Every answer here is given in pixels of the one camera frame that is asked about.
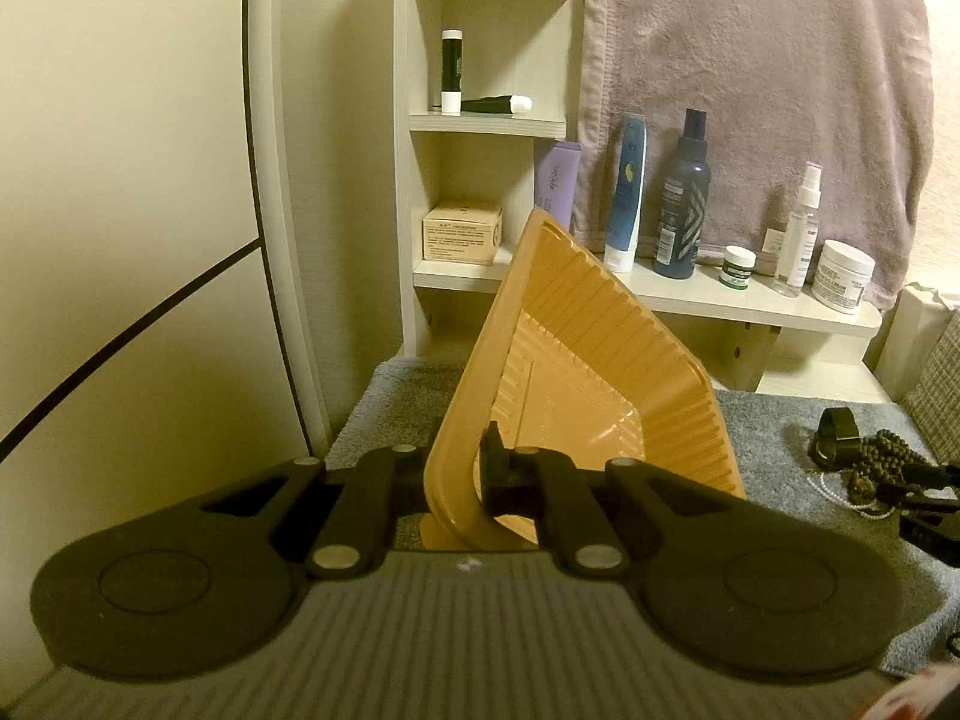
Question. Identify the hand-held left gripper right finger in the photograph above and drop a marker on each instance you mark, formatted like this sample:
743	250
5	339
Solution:
496	476

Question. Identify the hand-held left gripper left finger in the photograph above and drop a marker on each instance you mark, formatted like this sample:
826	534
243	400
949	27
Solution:
390	480

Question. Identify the orange plastic tray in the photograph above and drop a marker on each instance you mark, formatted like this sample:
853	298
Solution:
585	360

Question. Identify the beige cardboard box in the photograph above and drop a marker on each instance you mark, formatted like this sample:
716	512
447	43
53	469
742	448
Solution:
461	236

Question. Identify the white wooden shelf unit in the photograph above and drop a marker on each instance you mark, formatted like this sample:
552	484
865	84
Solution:
675	292

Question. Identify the grey fluffy mat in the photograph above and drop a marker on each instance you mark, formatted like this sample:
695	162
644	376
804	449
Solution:
787	510

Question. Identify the purple tube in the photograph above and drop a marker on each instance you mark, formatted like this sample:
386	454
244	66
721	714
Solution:
559	180

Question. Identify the white and blue tube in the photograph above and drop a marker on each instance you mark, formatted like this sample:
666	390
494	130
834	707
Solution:
626	187

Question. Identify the small green jar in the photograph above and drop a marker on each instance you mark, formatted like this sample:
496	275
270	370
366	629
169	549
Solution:
737	270

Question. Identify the dark blue spray bottle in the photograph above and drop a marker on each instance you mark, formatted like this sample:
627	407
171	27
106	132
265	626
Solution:
681	217

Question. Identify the black smartwatch band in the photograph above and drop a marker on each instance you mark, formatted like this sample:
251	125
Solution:
844	427

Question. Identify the black tube with white cap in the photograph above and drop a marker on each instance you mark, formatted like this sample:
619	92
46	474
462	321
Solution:
487	103

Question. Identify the clear spray bottle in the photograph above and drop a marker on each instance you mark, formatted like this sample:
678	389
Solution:
799	240

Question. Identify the white cream jar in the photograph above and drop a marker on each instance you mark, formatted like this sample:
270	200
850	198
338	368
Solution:
844	277

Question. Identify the black stick with white cap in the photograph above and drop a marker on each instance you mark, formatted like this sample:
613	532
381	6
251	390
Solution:
451	64

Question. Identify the cream wardrobe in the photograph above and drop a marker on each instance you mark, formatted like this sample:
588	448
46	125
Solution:
112	165

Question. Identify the grey woven pillow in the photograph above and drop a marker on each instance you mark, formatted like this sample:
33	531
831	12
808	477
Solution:
941	397

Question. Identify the pink patterned bedsheet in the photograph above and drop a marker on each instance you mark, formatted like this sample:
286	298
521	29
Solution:
922	697

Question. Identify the pink hanging towel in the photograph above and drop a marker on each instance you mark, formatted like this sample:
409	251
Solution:
750	52

